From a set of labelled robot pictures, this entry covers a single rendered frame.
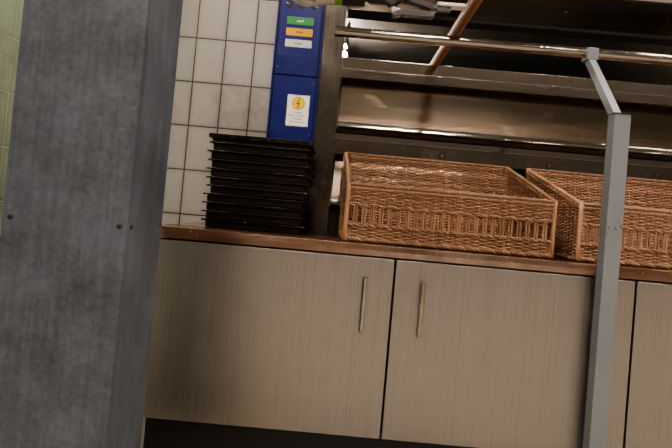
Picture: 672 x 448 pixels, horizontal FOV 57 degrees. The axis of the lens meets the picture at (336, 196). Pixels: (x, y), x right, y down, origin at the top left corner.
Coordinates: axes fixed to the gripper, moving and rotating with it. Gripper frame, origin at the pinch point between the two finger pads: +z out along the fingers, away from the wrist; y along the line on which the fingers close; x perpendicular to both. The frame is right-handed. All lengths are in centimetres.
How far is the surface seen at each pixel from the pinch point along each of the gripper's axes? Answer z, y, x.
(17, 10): -116, 6, -24
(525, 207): 25, 48, -16
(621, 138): 44, 30, -5
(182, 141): -78, 34, -64
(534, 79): 39, 3, -65
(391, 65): -10, 2, -64
